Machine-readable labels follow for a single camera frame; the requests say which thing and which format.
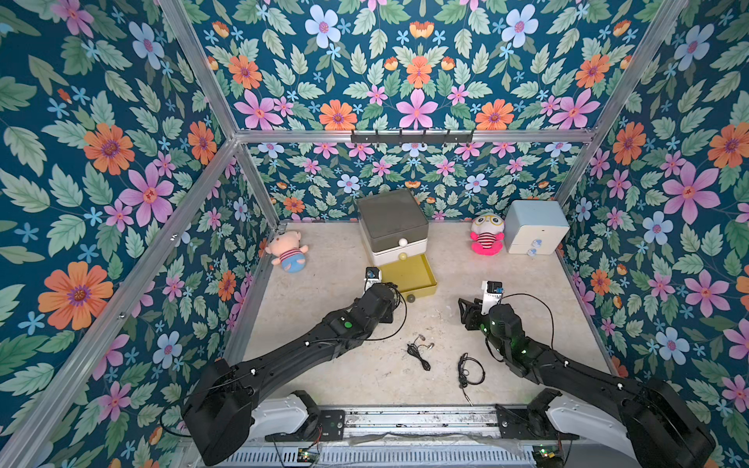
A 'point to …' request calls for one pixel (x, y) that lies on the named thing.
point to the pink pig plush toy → (290, 253)
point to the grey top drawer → (393, 219)
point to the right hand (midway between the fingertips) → (466, 300)
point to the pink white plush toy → (487, 234)
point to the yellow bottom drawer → (413, 276)
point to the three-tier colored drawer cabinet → (395, 230)
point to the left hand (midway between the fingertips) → (390, 299)
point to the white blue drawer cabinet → (533, 227)
